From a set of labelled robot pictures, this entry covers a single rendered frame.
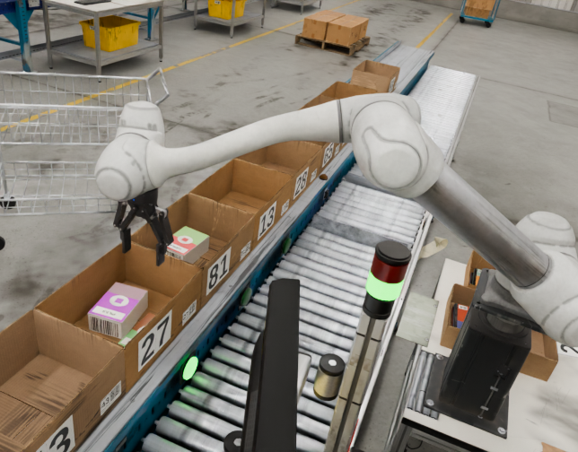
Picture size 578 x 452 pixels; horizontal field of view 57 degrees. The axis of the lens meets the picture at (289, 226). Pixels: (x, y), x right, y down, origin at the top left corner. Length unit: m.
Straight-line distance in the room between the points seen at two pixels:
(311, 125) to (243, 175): 1.21
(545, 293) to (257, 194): 1.43
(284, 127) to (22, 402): 0.95
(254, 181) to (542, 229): 1.31
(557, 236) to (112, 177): 1.08
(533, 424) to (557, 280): 0.73
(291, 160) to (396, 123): 1.71
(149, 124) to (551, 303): 1.00
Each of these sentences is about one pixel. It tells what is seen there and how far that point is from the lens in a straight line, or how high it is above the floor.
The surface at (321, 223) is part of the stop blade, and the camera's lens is 2.52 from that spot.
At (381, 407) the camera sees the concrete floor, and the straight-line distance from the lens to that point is 2.80.
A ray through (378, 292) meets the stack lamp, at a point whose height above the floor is 1.60.
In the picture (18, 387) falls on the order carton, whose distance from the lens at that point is 1.60.
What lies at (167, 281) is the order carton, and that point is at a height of 0.95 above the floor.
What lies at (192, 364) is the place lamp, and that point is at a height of 0.83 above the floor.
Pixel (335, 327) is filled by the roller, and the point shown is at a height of 0.74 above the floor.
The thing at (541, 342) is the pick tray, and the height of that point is 0.76.
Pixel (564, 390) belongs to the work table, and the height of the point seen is 0.75.
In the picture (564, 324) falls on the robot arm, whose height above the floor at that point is 1.34.
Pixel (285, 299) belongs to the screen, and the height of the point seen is 1.55.
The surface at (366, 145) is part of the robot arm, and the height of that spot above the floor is 1.67.
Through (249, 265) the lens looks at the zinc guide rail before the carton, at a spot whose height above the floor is 0.89.
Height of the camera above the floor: 2.05
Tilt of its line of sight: 31 degrees down
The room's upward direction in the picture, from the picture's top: 9 degrees clockwise
